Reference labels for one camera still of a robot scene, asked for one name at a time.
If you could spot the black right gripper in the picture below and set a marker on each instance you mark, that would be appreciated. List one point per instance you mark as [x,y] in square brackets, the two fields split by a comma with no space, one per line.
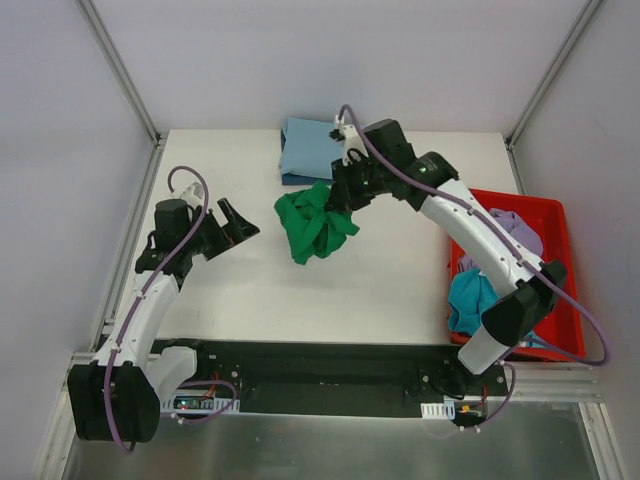
[342,189]

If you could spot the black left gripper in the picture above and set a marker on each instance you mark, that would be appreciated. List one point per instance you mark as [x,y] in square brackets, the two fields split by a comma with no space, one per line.
[215,233]

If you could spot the green t-shirt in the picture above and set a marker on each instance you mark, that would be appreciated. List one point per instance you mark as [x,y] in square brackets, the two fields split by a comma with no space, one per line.
[312,231]

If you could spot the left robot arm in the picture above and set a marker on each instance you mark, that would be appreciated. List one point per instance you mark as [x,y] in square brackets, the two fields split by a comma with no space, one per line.
[117,396]

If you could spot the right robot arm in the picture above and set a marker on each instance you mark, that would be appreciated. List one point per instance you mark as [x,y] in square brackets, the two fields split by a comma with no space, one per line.
[379,160]

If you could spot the light blue folded t-shirt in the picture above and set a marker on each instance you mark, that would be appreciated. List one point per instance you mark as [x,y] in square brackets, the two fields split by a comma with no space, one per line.
[309,150]

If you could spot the teal crumpled t-shirt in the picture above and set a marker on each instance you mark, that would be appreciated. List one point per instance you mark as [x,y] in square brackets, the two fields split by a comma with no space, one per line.
[471,294]

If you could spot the lavender crumpled t-shirt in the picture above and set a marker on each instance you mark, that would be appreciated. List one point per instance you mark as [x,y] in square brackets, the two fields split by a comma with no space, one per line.
[519,230]

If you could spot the red plastic bin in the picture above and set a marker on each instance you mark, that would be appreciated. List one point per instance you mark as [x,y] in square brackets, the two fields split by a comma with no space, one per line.
[562,327]

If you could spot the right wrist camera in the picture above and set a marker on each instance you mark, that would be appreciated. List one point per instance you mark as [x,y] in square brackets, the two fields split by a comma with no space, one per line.
[353,146]

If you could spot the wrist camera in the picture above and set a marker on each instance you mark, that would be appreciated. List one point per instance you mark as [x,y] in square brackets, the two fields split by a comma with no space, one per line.
[192,192]
[353,146]

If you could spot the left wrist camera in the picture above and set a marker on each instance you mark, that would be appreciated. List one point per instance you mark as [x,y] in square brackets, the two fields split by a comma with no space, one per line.
[192,192]

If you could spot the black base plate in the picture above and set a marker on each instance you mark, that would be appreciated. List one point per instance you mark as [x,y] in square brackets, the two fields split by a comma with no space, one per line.
[351,380]

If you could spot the left aluminium frame post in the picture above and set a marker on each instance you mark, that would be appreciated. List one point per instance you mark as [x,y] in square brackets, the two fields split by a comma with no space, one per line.
[116,64]

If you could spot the aluminium frame post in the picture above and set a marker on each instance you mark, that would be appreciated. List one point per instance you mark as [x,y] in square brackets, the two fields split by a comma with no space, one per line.
[116,64]
[578,28]

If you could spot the right aluminium frame post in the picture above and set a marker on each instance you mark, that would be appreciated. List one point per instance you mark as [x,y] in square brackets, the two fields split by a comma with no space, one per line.
[578,28]

